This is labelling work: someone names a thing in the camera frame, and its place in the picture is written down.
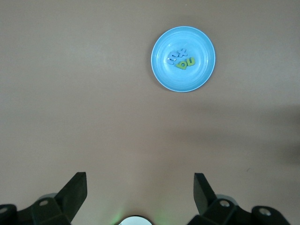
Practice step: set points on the brown table cover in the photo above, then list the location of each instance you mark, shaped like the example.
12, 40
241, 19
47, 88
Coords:
70, 93

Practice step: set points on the blue foam letter x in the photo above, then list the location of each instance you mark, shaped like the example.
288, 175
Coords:
181, 52

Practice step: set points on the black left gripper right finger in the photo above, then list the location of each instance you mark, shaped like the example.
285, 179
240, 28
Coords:
218, 211

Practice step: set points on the blue foam letter m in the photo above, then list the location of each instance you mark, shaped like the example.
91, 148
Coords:
172, 58

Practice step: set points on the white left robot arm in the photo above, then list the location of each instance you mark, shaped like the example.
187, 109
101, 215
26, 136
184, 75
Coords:
137, 221

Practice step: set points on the green foam letter n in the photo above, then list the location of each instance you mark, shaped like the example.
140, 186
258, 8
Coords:
191, 62

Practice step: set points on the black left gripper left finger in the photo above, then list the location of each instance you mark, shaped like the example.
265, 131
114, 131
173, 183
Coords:
58, 208

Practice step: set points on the blue plate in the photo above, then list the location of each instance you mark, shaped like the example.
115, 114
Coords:
187, 79

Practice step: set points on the green lowercase letter with hole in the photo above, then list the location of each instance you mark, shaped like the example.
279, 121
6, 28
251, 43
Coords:
182, 65

